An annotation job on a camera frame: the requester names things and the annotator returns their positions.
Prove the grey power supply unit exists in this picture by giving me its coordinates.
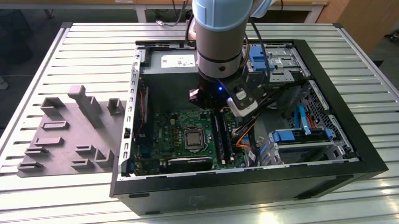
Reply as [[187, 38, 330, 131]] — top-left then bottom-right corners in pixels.
[[139, 49, 202, 112]]

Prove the black graphics card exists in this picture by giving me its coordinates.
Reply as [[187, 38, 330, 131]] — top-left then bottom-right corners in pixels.
[[159, 155, 215, 173]]

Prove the wooden cabinet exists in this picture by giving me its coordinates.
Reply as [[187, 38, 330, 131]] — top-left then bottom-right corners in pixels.
[[316, 0, 399, 56]]

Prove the black PC case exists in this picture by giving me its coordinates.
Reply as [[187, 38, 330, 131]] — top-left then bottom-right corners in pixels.
[[108, 39, 390, 216]]

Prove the orange wire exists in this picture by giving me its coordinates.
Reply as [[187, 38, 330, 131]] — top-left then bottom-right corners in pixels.
[[235, 136, 250, 149]]

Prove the black camera bracket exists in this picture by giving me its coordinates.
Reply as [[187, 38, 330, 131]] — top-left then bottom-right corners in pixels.
[[218, 77, 258, 110]]

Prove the silver CPU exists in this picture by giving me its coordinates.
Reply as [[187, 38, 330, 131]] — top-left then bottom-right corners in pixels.
[[186, 133, 203, 146]]

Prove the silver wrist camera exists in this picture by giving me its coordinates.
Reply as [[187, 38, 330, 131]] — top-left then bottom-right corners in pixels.
[[226, 92, 259, 118]]

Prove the black camera cable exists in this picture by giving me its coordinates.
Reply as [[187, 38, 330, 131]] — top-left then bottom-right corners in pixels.
[[247, 20, 272, 103]]

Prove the blue board connector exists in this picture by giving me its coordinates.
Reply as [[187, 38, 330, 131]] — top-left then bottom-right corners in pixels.
[[139, 144, 151, 161]]

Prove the blue drive latch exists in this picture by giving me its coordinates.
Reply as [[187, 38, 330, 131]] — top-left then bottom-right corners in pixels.
[[247, 45, 275, 72]]

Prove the hard disk in blue carrier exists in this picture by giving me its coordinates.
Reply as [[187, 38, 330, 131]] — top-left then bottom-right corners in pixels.
[[270, 129, 334, 143]]

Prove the black cable bundle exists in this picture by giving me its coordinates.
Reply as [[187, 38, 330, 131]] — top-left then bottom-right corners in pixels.
[[232, 79, 310, 136]]

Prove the thin red wire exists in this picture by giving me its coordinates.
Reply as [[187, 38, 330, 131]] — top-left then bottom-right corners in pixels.
[[139, 88, 148, 124]]

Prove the metal disk bay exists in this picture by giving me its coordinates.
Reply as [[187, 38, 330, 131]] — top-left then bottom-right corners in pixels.
[[267, 129, 347, 166]]

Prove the wood-topped white desk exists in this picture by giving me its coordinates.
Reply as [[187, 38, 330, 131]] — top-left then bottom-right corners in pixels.
[[0, 0, 331, 24]]

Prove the blue flat data wire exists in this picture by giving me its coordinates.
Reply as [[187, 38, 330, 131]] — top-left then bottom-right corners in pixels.
[[295, 105, 312, 136]]

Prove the black RAM slot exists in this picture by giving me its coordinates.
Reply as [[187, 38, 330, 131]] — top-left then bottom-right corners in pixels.
[[210, 111, 223, 165]]

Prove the CPU socket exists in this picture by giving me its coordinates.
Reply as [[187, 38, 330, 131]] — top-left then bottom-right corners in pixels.
[[182, 126, 210, 153]]

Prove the metal drive cage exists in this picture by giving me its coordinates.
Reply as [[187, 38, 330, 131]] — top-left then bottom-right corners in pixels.
[[246, 45, 312, 98]]

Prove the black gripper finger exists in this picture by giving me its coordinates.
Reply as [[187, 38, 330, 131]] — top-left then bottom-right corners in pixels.
[[188, 88, 219, 112]]

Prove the grey parts rack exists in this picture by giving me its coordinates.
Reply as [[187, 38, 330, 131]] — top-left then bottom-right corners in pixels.
[[16, 84, 128, 179]]

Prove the green motherboard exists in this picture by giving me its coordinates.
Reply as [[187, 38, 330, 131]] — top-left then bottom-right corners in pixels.
[[134, 108, 250, 175]]

